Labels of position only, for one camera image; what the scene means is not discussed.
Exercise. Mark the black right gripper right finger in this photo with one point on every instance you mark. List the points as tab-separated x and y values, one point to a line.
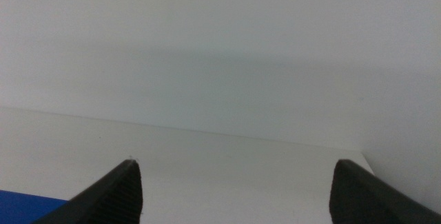
358	200

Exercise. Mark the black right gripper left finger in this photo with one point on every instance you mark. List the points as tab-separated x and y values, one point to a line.
117	200

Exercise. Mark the blue rectangular mat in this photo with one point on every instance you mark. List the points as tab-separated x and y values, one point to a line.
24	208

